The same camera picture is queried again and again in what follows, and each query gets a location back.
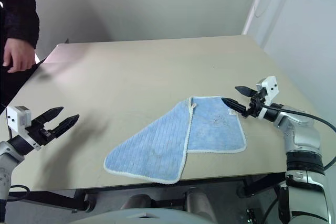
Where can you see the bystander's dark trousers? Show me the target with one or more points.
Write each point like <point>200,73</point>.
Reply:
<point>11,87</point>

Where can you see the grey robot torso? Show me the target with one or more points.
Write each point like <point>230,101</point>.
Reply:
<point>157,217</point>

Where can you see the light blue towel white trim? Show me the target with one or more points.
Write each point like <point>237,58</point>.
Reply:
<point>160,145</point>

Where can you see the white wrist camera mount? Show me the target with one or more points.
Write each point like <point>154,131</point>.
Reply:
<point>271,88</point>
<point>18,119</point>

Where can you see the bystander's dark jacket sleeve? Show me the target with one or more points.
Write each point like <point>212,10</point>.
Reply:
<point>18,6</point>

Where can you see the dark rounded grey shape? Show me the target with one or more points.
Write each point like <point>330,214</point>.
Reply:
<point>197,199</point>
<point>136,201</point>

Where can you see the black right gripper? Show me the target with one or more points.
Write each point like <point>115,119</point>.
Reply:
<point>255,108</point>

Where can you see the black table frame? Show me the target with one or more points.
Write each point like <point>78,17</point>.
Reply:
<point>52,198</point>

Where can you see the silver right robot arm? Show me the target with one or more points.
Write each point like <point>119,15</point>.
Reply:
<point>304,136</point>

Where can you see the black table caster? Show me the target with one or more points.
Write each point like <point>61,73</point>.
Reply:
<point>242,191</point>
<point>89,204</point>

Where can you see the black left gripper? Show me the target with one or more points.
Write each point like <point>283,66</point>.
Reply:
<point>40,133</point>

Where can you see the bystander's bare hand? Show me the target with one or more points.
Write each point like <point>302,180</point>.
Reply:
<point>21,54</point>

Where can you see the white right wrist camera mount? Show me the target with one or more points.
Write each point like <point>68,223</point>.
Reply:
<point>271,88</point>

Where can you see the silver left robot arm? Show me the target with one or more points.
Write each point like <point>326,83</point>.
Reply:
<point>5,167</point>

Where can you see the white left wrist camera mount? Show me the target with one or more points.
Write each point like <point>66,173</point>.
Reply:
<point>18,119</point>

